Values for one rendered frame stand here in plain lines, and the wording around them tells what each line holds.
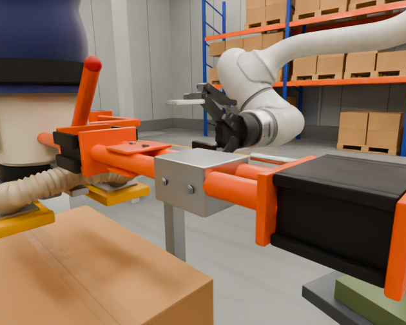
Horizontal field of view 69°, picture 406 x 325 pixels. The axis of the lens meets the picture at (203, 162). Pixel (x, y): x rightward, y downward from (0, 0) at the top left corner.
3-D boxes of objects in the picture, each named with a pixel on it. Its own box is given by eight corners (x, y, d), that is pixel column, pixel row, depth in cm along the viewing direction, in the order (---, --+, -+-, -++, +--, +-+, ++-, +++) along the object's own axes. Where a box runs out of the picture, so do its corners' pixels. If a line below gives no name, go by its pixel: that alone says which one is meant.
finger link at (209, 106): (234, 132, 60) (237, 126, 61) (205, 96, 53) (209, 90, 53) (220, 131, 63) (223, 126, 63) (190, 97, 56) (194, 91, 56)
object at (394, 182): (254, 244, 20) (256, 172, 19) (305, 212, 25) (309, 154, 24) (401, 304, 14) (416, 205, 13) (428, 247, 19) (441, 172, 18)
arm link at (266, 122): (276, 148, 68) (262, 152, 64) (245, 144, 74) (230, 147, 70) (278, 108, 66) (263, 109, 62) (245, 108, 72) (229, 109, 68)
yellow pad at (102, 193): (44, 175, 78) (42, 157, 77) (82, 168, 85) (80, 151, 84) (107, 207, 55) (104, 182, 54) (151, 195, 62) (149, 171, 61)
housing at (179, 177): (152, 200, 29) (149, 156, 28) (200, 185, 34) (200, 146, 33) (202, 220, 24) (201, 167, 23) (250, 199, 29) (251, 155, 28)
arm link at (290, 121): (258, 158, 72) (231, 117, 76) (290, 148, 83) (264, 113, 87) (289, 130, 65) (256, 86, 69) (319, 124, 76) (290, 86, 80)
